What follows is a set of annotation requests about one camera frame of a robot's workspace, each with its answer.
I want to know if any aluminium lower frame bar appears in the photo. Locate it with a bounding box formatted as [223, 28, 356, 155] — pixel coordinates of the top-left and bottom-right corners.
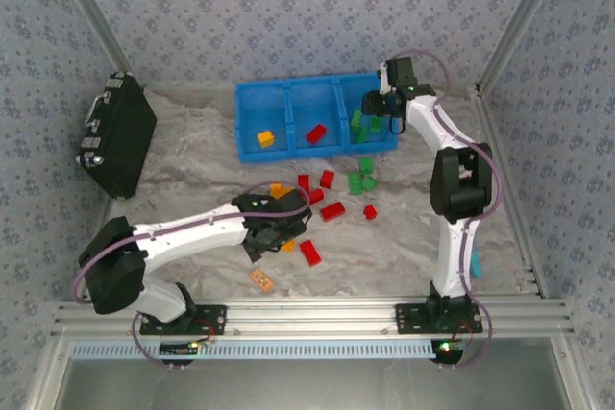
[551, 336, 595, 410]
[26, 338, 74, 410]

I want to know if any black carrying case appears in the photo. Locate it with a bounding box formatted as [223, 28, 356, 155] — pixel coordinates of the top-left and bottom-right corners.
[75, 71, 159, 200]

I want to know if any blue three-compartment bin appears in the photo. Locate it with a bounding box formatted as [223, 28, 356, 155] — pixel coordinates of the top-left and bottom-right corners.
[234, 72, 399, 165]

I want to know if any small orange tag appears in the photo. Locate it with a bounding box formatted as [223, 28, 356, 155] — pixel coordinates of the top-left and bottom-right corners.
[248, 268, 274, 291]

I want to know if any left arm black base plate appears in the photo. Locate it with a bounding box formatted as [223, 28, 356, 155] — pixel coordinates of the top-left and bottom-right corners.
[139, 303, 229, 336]

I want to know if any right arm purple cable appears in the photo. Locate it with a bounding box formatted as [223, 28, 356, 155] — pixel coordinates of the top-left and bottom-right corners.
[396, 48, 504, 373]

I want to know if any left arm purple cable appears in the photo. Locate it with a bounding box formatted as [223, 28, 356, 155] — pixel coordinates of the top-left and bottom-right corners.
[70, 181, 312, 374]

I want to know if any aluminium mounting rail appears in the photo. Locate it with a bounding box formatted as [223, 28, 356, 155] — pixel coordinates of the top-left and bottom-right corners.
[50, 298, 577, 340]

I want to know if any aluminium frame post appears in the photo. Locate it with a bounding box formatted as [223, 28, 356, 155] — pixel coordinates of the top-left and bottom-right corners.
[46, 0, 136, 79]
[474, 0, 574, 93]

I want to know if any metal sheet shelf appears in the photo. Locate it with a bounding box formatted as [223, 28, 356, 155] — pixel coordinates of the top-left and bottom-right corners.
[57, 359, 573, 410]

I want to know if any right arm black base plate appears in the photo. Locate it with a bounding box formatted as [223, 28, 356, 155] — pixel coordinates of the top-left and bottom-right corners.
[394, 302, 484, 335]

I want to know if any slotted grey cable duct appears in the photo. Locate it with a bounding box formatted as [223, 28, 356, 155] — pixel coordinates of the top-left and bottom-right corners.
[70, 338, 441, 361]

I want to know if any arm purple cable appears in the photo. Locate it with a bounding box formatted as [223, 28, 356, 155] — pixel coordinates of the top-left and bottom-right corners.
[396, 48, 504, 373]
[70, 181, 312, 374]

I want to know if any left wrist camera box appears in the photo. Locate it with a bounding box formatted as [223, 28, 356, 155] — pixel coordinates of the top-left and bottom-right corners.
[242, 231, 279, 265]

